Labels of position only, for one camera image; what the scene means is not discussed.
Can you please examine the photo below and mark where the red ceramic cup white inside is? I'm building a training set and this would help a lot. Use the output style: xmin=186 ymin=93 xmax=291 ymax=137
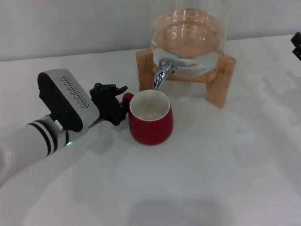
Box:
xmin=122 ymin=89 xmax=174 ymax=145

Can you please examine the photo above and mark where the wooden dispenser stand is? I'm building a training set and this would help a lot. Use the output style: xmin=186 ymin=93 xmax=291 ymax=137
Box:
xmin=135 ymin=48 xmax=237 ymax=109

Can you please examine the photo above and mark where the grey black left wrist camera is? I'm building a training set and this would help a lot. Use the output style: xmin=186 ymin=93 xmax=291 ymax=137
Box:
xmin=37 ymin=68 xmax=101 ymax=134

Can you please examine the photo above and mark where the clear glass water dispenser jar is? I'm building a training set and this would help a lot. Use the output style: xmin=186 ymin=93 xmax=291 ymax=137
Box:
xmin=148 ymin=0 xmax=228 ymax=78

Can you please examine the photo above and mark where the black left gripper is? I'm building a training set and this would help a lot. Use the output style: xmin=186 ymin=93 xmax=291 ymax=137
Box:
xmin=90 ymin=82 xmax=130 ymax=127

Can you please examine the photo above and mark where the chrome dispenser faucet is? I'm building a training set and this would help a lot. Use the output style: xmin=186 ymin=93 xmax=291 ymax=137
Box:
xmin=154 ymin=56 xmax=186 ymax=90

